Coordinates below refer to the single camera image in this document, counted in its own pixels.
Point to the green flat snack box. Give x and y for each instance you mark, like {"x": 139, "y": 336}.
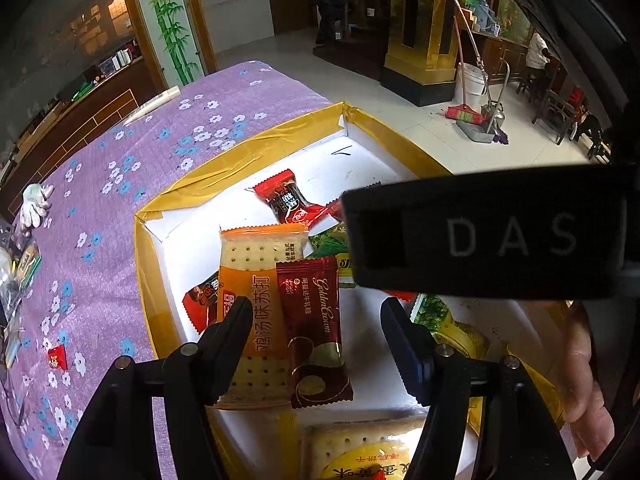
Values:
{"x": 28, "y": 264}

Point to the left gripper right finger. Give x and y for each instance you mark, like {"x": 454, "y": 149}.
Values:
{"x": 518, "y": 437}

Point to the olive yellow snack packet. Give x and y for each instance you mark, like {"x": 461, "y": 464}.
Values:
{"x": 430, "y": 311}

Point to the person's right hand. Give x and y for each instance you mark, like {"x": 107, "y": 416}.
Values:
{"x": 583, "y": 402}

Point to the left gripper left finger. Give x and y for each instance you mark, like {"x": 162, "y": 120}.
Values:
{"x": 115, "y": 438}

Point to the purple floral tablecloth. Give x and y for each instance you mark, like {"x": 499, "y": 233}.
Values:
{"x": 85, "y": 293}

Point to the cream folded fan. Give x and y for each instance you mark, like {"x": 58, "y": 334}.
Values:
{"x": 154, "y": 103}

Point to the small red candy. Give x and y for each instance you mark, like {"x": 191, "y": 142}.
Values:
{"x": 56, "y": 357}

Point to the red broom and dustpan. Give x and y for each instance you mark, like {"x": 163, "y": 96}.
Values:
{"x": 480, "y": 124}

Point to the red black candy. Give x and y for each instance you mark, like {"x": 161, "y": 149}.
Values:
{"x": 281, "y": 193}
{"x": 335, "y": 210}
{"x": 200, "y": 303}

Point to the yellow-label cracker pack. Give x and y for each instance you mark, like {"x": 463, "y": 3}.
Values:
{"x": 375, "y": 449}

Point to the white gloves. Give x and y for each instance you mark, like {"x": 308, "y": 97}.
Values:
{"x": 35, "y": 205}

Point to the gold-edged white tray box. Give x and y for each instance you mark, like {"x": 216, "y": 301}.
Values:
{"x": 209, "y": 238}

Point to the green yellow snack packet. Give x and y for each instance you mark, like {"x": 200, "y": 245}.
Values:
{"x": 333, "y": 242}

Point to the white bucket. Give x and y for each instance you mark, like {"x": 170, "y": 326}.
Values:
{"x": 471, "y": 87}

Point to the seated person in white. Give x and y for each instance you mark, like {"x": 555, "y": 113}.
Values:
{"x": 538, "y": 55}

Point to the wooden cabinet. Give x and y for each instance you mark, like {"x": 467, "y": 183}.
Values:
{"x": 70, "y": 69}

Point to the orange cracker pack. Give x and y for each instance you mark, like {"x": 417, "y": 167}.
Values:
{"x": 248, "y": 267}

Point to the plain yellow snack pack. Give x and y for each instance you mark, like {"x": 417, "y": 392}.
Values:
{"x": 539, "y": 346}

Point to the dark red Golden Crown bar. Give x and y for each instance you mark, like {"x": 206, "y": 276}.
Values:
{"x": 310, "y": 302}

